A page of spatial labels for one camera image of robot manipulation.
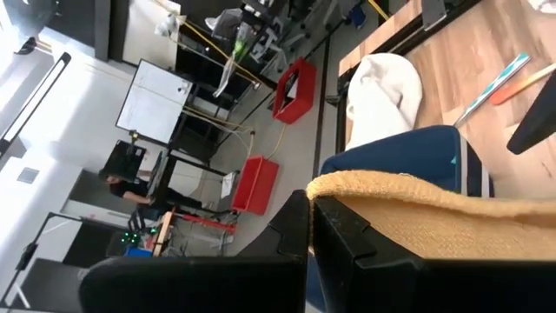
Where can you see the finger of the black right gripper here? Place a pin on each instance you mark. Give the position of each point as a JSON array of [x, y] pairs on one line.
[[536, 117]]

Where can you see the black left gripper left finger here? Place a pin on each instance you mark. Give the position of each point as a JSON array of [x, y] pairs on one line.
[[195, 287]]

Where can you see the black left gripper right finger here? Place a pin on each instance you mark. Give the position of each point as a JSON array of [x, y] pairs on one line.
[[434, 289]]

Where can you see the yellow terry towel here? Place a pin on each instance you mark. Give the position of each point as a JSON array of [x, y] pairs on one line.
[[434, 226]]

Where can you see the navy white striped fabric bin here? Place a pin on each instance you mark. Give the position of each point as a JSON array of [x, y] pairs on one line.
[[399, 152]]

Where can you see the white terry towel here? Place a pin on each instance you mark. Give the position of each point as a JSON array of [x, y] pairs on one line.
[[382, 95]]

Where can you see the orange wooden stick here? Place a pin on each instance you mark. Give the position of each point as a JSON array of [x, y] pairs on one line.
[[521, 84]]

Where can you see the wooden workbench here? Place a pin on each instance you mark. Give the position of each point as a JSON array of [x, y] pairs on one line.
[[163, 230]]

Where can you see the red plastic crate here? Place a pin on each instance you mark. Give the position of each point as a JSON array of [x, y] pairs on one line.
[[304, 87], [256, 187]]

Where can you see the person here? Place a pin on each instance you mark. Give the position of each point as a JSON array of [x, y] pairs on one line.
[[128, 189]]

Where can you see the black monitor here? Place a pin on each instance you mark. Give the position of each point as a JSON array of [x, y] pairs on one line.
[[123, 160]]

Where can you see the whiteboard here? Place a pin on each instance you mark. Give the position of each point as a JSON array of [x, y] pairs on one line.
[[152, 102]]

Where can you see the white plastic bag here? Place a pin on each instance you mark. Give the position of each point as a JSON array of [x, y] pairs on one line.
[[169, 21]]

